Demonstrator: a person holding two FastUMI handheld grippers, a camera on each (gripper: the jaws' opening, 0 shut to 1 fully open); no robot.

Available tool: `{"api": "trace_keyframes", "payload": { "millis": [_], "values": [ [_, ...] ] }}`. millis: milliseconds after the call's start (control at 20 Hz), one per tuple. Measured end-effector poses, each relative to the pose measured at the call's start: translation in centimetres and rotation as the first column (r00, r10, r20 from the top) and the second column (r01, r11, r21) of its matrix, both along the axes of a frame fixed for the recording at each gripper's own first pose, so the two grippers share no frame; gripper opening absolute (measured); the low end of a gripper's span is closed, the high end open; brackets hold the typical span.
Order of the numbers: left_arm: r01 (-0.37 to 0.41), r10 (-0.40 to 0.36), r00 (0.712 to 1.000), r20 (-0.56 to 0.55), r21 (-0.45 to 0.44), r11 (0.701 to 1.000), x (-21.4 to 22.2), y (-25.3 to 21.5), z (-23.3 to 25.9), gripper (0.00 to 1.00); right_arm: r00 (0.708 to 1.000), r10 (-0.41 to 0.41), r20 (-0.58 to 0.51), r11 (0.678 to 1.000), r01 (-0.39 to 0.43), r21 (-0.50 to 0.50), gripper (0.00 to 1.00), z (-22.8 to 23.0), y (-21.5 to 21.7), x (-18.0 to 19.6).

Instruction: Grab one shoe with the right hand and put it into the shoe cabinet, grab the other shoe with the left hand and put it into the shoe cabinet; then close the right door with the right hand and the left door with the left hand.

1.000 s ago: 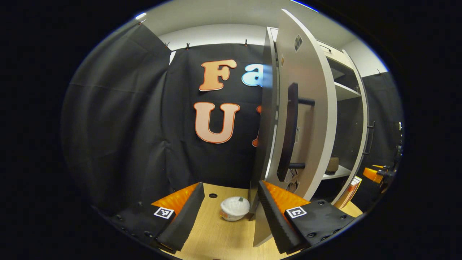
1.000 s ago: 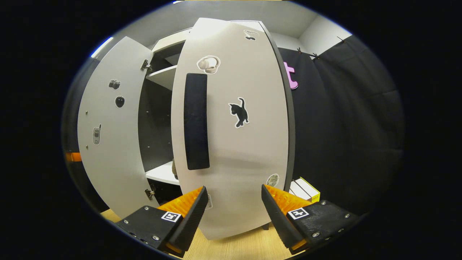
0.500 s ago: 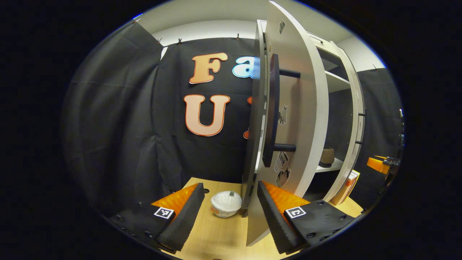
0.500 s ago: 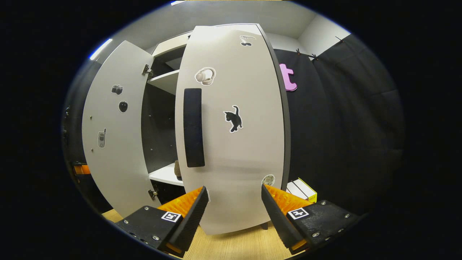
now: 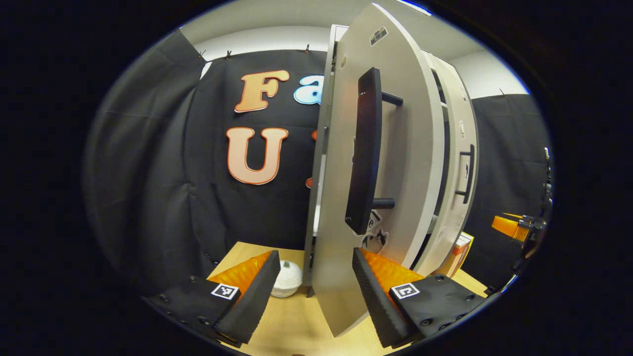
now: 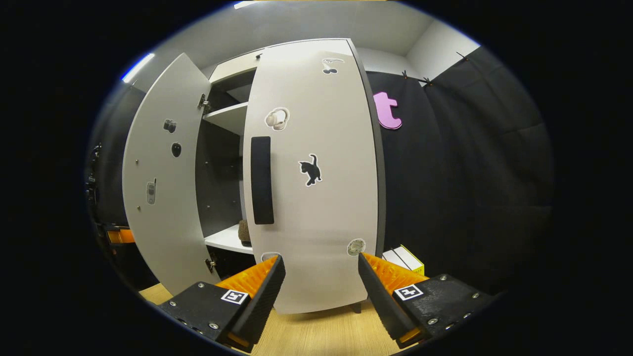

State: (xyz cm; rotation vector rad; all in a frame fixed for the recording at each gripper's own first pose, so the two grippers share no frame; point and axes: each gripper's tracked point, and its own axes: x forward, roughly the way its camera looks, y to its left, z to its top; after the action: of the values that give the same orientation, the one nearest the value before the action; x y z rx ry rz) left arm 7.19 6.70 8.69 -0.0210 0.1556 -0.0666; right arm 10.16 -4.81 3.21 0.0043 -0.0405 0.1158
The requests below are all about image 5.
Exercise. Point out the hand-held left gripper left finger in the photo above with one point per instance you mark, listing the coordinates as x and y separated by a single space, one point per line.
257 296

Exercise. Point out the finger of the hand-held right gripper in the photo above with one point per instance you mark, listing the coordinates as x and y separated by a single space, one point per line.
507 226

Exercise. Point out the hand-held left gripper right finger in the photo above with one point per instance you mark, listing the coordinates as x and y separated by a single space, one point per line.
371 296

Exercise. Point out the white cabinet door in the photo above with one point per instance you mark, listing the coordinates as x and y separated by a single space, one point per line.
462 222
410 148

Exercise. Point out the white shoe cabinet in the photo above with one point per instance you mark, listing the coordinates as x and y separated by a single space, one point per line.
310 237

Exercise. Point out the white round object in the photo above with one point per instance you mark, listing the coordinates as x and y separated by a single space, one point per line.
287 279

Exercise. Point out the white and orange book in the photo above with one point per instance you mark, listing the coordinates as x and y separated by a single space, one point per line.
460 254

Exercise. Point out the black backdrop cloth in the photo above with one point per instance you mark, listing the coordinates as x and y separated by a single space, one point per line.
148 173

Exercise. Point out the ceiling light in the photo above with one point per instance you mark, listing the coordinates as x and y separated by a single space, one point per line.
415 6

